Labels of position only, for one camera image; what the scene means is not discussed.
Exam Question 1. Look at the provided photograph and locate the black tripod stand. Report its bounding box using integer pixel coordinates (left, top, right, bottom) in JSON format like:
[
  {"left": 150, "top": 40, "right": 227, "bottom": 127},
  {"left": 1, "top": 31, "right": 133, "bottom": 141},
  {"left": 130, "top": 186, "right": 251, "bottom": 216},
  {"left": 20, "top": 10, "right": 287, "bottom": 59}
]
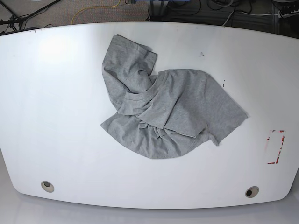
[{"left": 0, "top": 0, "right": 62, "bottom": 36}]

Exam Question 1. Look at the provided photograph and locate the grey T-shirt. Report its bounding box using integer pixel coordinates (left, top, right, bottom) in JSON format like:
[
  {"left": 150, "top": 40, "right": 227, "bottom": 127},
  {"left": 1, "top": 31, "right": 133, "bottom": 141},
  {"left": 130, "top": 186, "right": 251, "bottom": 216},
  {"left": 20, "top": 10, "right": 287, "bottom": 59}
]
[{"left": 101, "top": 35, "right": 247, "bottom": 159}]

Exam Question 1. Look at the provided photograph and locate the red tape rectangle marking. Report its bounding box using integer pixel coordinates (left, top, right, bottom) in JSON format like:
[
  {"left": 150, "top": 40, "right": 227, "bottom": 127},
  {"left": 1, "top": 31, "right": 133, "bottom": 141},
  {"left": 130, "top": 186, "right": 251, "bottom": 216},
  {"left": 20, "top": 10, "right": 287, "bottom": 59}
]
[{"left": 265, "top": 130, "right": 286, "bottom": 165}]

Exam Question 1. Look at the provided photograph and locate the left table cable grommet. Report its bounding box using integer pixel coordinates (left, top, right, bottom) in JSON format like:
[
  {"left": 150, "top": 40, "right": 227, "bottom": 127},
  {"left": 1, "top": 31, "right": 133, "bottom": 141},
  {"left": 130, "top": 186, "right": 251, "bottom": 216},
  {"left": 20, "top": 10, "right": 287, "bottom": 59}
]
[{"left": 41, "top": 181, "right": 55, "bottom": 193}]

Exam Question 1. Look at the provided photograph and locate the right table cable grommet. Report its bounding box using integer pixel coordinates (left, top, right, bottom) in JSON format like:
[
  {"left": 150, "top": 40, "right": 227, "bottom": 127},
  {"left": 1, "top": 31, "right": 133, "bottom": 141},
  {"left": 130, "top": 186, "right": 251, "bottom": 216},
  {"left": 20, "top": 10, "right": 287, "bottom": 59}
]
[{"left": 245, "top": 186, "right": 259, "bottom": 198}]

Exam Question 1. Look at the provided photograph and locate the white power strip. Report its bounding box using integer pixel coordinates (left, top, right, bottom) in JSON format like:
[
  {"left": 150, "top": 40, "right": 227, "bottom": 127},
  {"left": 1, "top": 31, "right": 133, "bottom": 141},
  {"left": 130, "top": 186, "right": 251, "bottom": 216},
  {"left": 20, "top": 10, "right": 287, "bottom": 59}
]
[{"left": 278, "top": 4, "right": 299, "bottom": 19}]

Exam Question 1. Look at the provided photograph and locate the table cable grommet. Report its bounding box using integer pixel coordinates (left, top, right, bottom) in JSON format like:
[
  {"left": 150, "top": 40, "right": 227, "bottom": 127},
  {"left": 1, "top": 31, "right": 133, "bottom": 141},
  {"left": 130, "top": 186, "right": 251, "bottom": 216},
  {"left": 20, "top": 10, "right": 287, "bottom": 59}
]
[
  {"left": 245, "top": 186, "right": 259, "bottom": 198},
  {"left": 41, "top": 181, "right": 55, "bottom": 193}
]

